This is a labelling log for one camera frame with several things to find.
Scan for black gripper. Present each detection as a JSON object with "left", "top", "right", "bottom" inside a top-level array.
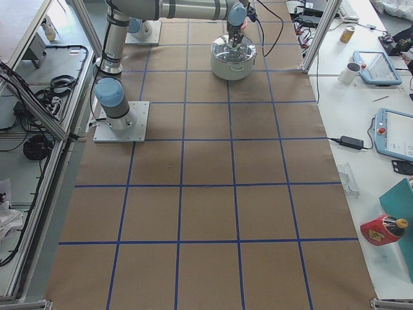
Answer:
[{"left": 227, "top": 21, "right": 243, "bottom": 48}]

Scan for glass pot lid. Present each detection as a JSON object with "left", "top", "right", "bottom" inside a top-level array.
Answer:
[{"left": 211, "top": 34, "right": 256, "bottom": 65}]

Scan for white electric cooking pot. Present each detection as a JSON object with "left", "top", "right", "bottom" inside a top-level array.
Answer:
[{"left": 210, "top": 34, "right": 257, "bottom": 81}]

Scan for pink bowl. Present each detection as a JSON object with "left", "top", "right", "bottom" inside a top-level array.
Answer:
[{"left": 241, "top": 17, "right": 248, "bottom": 32}]

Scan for yellow drink can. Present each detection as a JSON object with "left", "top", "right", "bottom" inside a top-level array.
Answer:
[{"left": 339, "top": 26, "right": 355, "bottom": 44}]

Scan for white keyboard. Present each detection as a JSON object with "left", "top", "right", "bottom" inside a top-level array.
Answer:
[{"left": 337, "top": 0, "right": 359, "bottom": 23}]

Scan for white mug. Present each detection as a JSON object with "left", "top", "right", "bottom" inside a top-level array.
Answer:
[{"left": 337, "top": 62, "right": 361, "bottom": 85}]

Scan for far blue teach pendant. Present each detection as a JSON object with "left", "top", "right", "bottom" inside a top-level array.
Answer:
[{"left": 352, "top": 51, "right": 402, "bottom": 87}]

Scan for blue teach pendant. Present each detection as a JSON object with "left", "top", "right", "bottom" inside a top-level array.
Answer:
[
  {"left": 374, "top": 108, "right": 412, "bottom": 162},
  {"left": 352, "top": 51, "right": 402, "bottom": 87}
]

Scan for black power adapter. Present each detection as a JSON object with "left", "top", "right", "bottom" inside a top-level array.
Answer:
[{"left": 339, "top": 136, "right": 364, "bottom": 150}]

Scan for clear plastic holder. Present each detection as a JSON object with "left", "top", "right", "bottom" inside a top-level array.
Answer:
[{"left": 337, "top": 163, "right": 360, "bottom": 198}]

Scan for near blue teach pendant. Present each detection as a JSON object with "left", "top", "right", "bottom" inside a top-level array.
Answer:
[{"left": 374, "top": 108, "right": 412, "bottom": 162}]

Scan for red plastic bottle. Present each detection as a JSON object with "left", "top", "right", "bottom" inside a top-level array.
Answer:
[{"left": 360, "top": 214, "right": 408, "bottom": 246}]

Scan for white crumpled cloth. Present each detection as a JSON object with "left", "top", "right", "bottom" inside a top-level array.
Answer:
[{"left": 0, "top": 179, "right": 25, "bottom": 246}]

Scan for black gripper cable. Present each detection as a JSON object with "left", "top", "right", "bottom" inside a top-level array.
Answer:
[{"left": 248, "top": 0, "right": 285, "bottom": 58}]

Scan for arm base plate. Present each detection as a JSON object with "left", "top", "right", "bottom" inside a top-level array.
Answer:
[
  {"left": 94, "top": 101, "right": 150, "bottom": 143},
  {"left": 125, "top": 19, "right": 162, "bottom": 45}
]

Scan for aluminium frame post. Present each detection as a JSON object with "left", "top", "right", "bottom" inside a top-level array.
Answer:
[{"left": 301, "top": 0, "right": 341, "bottom": 74}]

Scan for coiled black cables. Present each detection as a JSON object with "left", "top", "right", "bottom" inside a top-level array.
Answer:
[{"left": 23, "top": 134, "right": 55, "bottom": 161}]

